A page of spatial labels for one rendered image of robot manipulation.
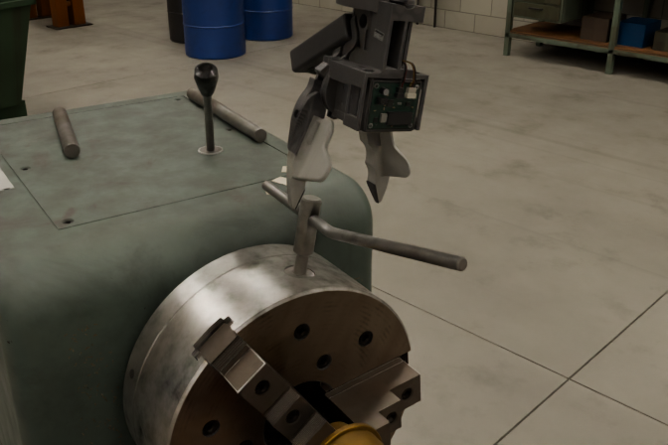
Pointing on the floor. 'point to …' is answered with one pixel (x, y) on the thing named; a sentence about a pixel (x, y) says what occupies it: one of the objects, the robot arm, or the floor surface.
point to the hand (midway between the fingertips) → (334, 194)
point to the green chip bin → (13, 53)
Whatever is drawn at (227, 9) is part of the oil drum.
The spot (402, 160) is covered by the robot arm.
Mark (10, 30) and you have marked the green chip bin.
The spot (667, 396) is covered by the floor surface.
